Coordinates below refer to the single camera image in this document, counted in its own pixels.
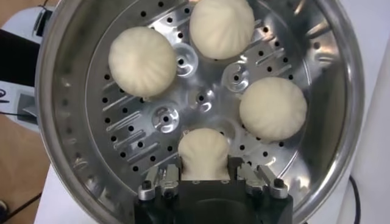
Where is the thin black floor cable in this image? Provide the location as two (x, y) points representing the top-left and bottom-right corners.
(0, 191), (43, 224)

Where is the white black robot torso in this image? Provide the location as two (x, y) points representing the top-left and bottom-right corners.
(0, 5), (55, 131)

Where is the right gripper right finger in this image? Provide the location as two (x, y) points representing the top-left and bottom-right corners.
(227, 156), (289, 200)

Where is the black cooker power cord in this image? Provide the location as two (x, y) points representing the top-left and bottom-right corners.
(347, 175), (362, 224)

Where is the white steamed baozi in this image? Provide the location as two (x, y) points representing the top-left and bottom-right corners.
(108, 26), (177, 99)
(177, 127), (232, 181)
(239, 76), (308, 142)
(189, 0), (255, 60)

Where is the perforated steel steamer basket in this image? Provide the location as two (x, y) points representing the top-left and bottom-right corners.
(34, 0), (366, 224)

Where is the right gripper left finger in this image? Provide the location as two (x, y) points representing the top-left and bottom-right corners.
(136, 157), (184, 201)

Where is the white work table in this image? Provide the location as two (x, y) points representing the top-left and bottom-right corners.
(32, 163), (366, 224)

